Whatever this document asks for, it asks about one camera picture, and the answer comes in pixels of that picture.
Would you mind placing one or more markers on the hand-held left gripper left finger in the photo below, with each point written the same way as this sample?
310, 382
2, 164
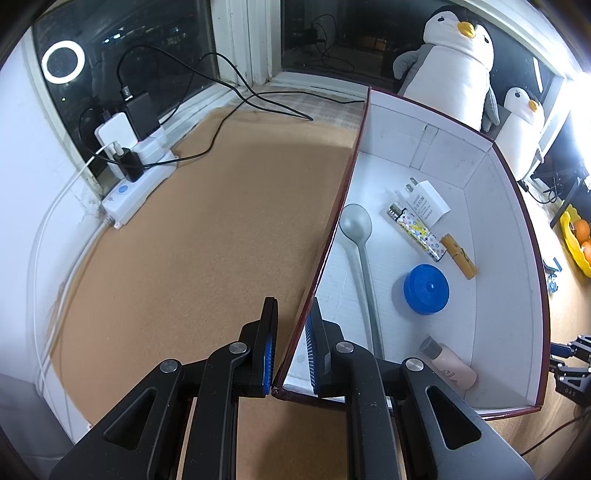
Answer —
269, 364

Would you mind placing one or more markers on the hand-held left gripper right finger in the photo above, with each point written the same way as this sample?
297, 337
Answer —
312, 355

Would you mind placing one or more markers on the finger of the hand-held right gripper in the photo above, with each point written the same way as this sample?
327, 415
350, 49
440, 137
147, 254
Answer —
577, 348
572, 383

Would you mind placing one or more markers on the red cardboard box white inside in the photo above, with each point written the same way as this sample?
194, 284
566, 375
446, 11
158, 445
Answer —
498, 286

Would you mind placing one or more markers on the pink bottle grey cap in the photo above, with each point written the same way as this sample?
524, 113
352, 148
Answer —
452, 367

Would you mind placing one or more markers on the blue round plastic lid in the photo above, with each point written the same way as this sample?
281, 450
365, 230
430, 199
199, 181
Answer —
425, 290

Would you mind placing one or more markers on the grey plastic spoon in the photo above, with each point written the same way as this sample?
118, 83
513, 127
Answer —
355, 224

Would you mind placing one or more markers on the patterned lighter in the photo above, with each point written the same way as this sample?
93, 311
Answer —
418, 233

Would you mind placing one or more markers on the white USB wall charger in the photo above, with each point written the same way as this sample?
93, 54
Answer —
427, 203

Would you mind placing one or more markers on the small blue plastic piece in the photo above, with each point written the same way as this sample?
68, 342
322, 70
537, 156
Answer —
554, 282

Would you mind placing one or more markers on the orange fruit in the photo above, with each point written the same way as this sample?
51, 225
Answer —
580, 228
586, 253

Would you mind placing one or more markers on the yellow fruit bowl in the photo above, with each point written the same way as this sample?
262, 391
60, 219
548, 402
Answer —
572, 244

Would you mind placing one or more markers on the brown table mat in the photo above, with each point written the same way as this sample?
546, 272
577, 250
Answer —
207, 240

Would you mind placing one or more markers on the white power strip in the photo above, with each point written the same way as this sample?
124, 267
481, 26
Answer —
138, 184

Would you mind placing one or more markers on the small penguin plush toy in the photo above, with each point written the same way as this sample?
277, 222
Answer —
517, 134

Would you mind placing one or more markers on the checkered cloth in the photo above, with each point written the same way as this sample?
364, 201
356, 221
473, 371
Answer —
332, 115

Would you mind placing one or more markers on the black plug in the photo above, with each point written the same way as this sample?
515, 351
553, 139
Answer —
129, 164

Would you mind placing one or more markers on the white power adapter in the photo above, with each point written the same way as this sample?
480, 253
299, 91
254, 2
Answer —
115, 131

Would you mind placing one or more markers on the black power adapter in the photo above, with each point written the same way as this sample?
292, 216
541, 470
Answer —
141, 113

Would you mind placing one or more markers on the large penguin plush toy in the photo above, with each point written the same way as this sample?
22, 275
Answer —
445, 69

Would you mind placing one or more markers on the white window frame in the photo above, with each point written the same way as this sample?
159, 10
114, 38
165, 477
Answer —
249, 41

